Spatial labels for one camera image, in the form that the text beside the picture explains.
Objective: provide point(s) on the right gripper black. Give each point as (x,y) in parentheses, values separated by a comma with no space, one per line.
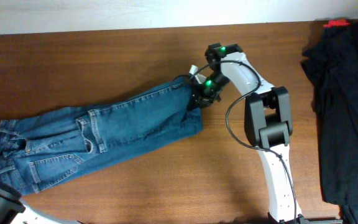
(201,93)

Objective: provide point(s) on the blue denim jeans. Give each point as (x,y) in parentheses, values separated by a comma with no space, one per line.
(45,151)

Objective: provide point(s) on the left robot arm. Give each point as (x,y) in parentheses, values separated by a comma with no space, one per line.
(14,211)

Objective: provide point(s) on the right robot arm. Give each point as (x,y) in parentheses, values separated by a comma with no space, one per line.
(267,121)

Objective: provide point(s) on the black garment pile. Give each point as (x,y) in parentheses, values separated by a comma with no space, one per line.
(331,65)

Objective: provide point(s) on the red cloth piece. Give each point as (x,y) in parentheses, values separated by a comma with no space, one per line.
(337,23)

